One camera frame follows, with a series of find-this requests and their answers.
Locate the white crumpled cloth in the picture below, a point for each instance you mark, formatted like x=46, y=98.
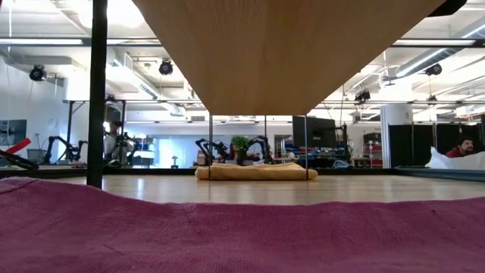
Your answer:
x=454, y=163

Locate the silver ceiling air duct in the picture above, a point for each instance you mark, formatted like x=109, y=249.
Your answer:
x=428, y=60

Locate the black ceiling camera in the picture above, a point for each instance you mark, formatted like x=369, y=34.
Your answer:
x=166, y=67
x=433, y=69
x=37, y=73
x=362, y=96

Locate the black background robot arm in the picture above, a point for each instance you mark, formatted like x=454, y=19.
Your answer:
x=127, y=146
x=261, y=146
x=17, y=160
x=62, y=148
x=210, y=148

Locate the black computer monitor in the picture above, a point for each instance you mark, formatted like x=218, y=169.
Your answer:
x=313, y=132

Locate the white round column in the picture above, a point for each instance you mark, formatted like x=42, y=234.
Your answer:
x=396, y=117

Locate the purple cloth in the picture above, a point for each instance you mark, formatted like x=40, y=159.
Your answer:
x=242, y=239

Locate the ceiling strip light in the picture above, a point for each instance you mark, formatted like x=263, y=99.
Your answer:
x=433, y=42
x=41, y=41

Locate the light wooden shelf board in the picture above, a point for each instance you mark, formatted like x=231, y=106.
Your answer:
x=273, y=57

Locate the small green potted plant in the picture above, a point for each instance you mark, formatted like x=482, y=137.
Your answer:
x=240, y=146

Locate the black room partition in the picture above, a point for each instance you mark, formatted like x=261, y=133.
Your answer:
x=424, y=144

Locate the folded yellow waffle towel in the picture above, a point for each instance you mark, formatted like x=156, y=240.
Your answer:
x=257, y=172

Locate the red bar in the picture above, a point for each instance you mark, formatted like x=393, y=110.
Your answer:
x=19, y=145

